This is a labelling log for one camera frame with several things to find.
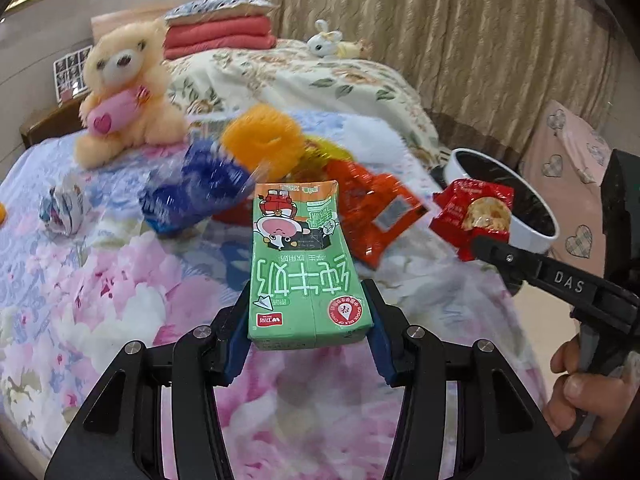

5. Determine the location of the cream floral quilt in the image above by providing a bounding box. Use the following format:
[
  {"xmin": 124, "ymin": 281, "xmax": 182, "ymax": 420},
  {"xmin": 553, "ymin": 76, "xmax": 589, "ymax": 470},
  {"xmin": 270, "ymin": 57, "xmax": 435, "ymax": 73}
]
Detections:
[{"xmin": 165, "ymin": 40, "xmax": 451, "ymax": 171}]

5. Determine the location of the white bunny plush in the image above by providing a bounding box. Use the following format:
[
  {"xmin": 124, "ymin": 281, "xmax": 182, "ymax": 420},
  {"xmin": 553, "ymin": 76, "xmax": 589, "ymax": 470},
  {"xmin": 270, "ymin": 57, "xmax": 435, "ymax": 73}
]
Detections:
[{"xmin": 306, "ymin": 20, "xmax": 346, "ymax": 57}]

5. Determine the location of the pink heart-patterned chair cover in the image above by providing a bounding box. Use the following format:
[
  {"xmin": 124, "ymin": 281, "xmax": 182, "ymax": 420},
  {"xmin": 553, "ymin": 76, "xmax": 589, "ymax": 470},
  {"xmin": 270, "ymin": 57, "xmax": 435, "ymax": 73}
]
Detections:
[{"xmin": 520, "ymin": 100, "xmax": 613, "ymax": 273}]

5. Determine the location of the blue patterned pillow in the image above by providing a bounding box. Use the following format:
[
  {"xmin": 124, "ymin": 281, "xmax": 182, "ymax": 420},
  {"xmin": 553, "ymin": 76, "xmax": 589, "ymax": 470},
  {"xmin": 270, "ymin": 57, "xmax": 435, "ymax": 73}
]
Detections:
[{"xmin": 164, "ymin": 0, "xmax": 278, "ymax": 26}]

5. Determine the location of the beige teddy bear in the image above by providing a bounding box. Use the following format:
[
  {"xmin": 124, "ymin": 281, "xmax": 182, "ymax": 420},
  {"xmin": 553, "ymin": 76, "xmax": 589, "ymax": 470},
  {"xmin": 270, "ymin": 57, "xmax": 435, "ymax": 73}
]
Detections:
[{"xmin": 74, "ymin": 19, "xmax": 190, "ymax": 168}]

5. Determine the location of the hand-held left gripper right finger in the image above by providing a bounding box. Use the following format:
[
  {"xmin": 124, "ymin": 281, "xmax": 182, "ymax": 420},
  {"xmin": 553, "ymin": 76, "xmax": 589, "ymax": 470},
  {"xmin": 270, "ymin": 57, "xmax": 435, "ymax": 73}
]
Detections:
[{"xmin": 361, "ymin": 280, "xmax": 573, "ymax": 480}]

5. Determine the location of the red folded blanket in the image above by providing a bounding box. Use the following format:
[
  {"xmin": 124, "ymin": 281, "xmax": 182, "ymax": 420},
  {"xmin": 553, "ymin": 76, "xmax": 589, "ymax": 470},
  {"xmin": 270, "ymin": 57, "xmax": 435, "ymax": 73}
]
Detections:
[{"xmin": 164, "ymin": 16, "xmax": 277, "ymax": 60}]

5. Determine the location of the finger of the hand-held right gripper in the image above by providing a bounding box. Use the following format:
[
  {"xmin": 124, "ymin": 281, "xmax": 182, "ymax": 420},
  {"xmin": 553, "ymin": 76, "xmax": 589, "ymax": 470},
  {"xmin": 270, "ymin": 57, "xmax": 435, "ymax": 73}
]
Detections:
[{"xmin": 470, "ymin": 234, "xmax": 602, "ymax": 307}]

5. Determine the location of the crumpled white blue paper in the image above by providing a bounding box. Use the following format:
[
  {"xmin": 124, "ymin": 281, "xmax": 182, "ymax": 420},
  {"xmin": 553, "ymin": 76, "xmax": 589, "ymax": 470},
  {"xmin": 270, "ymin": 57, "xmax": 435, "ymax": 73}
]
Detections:
[{"xmin": 39, "ymin": 175, "xmax": 91, "ymax": 236}]

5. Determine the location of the yellow snack packet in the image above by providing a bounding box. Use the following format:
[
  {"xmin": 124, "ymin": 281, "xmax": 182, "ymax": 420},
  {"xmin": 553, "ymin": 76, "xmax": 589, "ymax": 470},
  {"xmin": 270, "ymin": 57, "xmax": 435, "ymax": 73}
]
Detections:
[{"xmin": 300, "ymin": 135, "xmax": 351, "ymax": 163}]

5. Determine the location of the beige patterned curtain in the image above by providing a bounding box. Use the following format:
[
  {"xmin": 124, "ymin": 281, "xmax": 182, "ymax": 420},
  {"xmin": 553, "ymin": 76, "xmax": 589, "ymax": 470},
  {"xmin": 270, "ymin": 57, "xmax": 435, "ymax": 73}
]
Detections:
[{"xmin": 215, "ymin": 0, "xmax": 626, "ymax": 161}]

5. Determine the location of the wooden nightstand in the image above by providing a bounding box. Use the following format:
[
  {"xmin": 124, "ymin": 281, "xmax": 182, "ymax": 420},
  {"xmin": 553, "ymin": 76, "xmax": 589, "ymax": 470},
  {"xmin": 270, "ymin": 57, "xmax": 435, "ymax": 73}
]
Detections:
[{"xmin": 20, "ymin": 95, "xmax": 88, "ymax": 150}]

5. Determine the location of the person's right hand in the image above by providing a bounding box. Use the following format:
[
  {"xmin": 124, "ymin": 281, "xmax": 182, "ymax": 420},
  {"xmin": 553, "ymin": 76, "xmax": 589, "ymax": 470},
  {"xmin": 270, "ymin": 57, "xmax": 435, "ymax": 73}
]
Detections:
[{"xmin": 542, "ymin": 335, "xmax": 638, "ymax": 466}]

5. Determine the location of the red cookie packet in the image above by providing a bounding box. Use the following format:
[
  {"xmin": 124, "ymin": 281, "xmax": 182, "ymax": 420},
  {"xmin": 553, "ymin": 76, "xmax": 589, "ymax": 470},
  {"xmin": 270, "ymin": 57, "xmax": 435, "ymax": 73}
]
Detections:
[{"xmin": 431, "ymin": 178, "xmax": 516, "ymax": 262}]

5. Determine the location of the yellow plush toy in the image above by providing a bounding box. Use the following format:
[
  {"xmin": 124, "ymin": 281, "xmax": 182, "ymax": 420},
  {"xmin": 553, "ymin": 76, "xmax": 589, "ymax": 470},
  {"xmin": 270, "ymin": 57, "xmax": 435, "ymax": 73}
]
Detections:
[{"xmin": 337, "ymin": 40, "xmax": 371, "ymax": 59}]

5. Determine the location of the orange-red snack packet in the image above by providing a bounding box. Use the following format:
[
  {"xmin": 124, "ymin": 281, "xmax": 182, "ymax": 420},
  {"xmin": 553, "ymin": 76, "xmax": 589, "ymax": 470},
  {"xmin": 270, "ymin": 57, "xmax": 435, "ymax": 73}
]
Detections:
[{"xmin": 327, "ymin": 159, "xmax": 431, "ymax": 268}]

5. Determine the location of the white trash bin black liner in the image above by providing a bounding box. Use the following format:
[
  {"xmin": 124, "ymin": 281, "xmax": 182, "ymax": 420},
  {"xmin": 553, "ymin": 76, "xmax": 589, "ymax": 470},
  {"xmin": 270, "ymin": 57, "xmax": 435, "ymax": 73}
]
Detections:
[{"xmin": 440, "ymin": 147, "xmax": 561, "ymax": 257}]

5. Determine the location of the orange fluffy pompom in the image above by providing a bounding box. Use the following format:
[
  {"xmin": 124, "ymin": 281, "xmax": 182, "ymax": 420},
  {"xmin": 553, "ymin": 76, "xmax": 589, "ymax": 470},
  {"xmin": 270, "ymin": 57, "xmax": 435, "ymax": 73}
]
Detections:
[{"xmin": 220, "ymin": 104, "xmax": 306, "ymax": 178}]

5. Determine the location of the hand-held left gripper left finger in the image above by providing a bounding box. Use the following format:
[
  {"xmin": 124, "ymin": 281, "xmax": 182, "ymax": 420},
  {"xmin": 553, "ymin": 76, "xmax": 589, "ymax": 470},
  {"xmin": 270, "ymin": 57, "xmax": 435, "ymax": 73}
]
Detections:
[{"xmin": 44, "ymin": 282, "xmax": 251, "ymax": 480}]

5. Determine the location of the blue plastic bag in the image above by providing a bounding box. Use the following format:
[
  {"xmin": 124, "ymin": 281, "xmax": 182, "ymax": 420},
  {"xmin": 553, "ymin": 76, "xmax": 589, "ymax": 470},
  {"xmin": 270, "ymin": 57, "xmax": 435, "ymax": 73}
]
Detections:
[{"xmin": 139, "ymin": 137, "xmax": 256, "ymax": 235}]

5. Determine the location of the green milk carton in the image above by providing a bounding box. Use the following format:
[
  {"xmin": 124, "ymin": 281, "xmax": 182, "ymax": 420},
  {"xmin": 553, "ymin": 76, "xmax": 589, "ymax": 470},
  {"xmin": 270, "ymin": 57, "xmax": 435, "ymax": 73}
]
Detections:
[{"xmin": 247, "ymin": 180, "xmax": 375, "ymax": 352}]

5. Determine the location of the black white photo grid frame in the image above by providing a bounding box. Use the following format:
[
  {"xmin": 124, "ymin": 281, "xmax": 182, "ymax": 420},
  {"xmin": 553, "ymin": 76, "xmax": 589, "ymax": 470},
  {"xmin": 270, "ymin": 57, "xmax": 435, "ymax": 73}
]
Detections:
[{"xmin": 52, "ymin": 45, "xmax": 93, "ymax": 103}]

